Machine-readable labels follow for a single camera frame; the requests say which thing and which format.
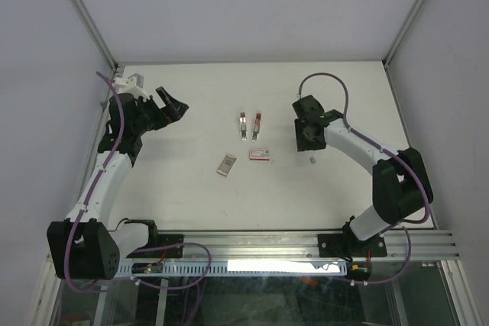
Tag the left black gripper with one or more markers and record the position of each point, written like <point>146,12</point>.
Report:
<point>175,108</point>

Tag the staple box tray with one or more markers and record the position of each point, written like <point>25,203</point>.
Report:
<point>226,165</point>

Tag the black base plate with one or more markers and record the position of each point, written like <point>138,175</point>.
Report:
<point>167,246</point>
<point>341,246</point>

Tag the white stapler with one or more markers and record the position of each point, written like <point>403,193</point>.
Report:
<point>243,126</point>

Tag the red white staple box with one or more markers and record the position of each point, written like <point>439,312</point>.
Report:
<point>259,155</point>

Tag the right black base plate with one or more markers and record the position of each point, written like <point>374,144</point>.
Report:
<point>341,246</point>

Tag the aluminium mounting rail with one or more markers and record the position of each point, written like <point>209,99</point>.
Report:
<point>419,245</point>

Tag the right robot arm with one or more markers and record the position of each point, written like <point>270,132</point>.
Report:
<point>400,184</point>

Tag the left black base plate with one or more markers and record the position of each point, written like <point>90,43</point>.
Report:
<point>167,246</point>

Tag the left aluminium frame post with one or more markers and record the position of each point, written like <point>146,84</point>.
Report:
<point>94,32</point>

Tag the white slotted cable duct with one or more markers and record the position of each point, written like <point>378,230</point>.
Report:
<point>233,268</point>

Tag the aluminium frame post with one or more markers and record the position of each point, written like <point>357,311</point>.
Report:
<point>408,22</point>
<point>94,32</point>

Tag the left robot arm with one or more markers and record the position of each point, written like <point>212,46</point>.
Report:
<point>82,247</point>

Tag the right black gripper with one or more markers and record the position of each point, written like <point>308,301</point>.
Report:
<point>302,145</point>

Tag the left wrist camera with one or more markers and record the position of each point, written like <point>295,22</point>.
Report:
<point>133,86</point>

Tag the right aluminium frame post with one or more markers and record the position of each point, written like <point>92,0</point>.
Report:
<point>408,22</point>

